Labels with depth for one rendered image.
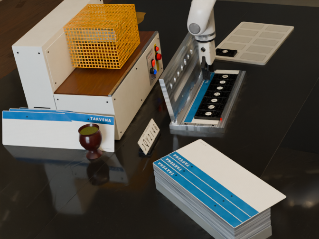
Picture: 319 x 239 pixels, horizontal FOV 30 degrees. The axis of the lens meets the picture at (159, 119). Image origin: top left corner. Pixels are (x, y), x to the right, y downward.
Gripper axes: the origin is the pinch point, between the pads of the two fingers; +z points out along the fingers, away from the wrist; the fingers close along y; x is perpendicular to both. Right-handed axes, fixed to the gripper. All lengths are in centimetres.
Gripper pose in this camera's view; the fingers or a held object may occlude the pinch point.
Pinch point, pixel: (208, 71)
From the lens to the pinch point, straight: 249.4
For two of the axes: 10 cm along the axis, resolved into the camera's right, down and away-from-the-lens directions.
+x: -9.5, -0.6, 3.2
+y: 3.0, -5.3, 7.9
